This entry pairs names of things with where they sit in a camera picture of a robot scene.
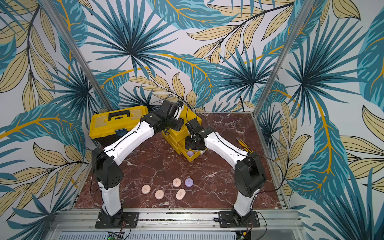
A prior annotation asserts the yellow drawer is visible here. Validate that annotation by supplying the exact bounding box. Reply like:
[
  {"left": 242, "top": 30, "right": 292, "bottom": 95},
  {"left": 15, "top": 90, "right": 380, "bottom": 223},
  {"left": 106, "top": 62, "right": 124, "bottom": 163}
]
[{"left": 181, "top": 148, "right": 207, "bottom": 162}]

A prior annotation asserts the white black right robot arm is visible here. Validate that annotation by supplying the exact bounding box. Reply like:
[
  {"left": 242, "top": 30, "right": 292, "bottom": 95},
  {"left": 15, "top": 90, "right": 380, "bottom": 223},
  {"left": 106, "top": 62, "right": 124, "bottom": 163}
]
[{"left": 187, "top": 127, "right": 268, "bottom": 217}]

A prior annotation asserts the yellow plastic drawer cabinet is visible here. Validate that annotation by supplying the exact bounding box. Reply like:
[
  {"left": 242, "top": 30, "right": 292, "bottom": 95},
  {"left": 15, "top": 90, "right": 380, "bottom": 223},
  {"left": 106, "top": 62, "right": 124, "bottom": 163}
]
[{"left": 162, "top": 107, "right": 202, "bottom": 155}]

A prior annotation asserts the pink round earphone case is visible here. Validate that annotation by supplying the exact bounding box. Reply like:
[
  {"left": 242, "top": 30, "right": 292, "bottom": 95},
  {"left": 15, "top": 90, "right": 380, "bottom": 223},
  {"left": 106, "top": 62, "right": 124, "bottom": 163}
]
[
  {"left": 173, "top": 178, "right": 182, "bottom": 188},
  {"left": 141, "top": 185, "right": 151, "bottom": 195},
  {"left": 155, "top": 190, "right": 165, "bottom": 200}
]

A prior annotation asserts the yellow black utility knife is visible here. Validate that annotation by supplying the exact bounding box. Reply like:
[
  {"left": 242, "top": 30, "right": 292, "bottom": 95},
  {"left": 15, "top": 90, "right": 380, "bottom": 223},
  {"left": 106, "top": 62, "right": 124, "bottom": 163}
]
[{"left": 236, "top": 138, "right": 254, "bottom": 155}]

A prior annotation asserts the pink oval earphone case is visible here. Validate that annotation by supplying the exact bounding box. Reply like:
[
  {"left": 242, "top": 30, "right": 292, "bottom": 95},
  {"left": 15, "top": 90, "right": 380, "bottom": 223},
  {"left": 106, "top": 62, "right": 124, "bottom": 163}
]
[{"left": 176, "top": 189, "right": 186, "bottom": 201}]

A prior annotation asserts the yellow black plastic toolbox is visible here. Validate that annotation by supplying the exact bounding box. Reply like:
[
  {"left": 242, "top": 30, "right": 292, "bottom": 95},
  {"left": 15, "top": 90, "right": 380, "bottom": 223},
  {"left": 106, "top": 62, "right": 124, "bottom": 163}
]
[{"left": 89, "top": 106, "right": 149, "bottom": 147}]

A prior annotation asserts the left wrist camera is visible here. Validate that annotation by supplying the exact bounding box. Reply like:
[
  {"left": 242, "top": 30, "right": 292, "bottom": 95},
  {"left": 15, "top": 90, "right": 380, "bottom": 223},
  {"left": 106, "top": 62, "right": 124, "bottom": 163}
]
[{"left": 160, "top": 100, "right": 184, "bottom": 120}]

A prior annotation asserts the left aluminium frame post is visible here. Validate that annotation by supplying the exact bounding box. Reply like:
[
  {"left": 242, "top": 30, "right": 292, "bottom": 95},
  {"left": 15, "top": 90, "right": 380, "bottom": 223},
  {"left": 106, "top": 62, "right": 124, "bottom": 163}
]
[{"left": 41, "top": 0, "right": 113, "bottom": 111}]

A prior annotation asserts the aluminium frame post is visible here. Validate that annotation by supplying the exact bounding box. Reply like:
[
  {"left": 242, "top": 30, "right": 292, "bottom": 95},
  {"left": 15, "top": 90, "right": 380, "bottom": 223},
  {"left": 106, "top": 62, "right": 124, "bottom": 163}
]
[
  {"left": 253, "top": 1, "right": 315, "bottom": 118},
  {"left": 41, "top": 0, "right": 113, "bottom": 111}
]

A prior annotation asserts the right aluminium frame post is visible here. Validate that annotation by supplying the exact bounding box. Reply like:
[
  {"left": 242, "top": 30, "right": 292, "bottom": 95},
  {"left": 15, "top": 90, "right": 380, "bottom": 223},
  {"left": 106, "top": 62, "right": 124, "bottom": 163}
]
[{"left": 253, "top": 1, "right": 315, "bottom": 118}]

